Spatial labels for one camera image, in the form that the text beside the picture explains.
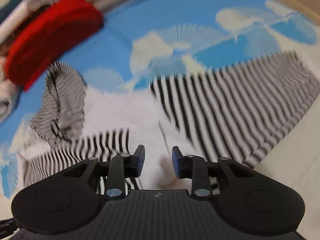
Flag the white folded bedding stack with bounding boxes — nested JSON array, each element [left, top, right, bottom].
[[1, 0, 58, 44]]

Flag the cream folded quilt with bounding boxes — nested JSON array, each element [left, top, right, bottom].
[[0, 56, 21, 122]]

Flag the black white striped shirt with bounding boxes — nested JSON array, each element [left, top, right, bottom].
[[20, 51, 319, 190]]

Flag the red folded blanket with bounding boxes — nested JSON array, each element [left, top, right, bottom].
[[3, 0, 104, 90]]

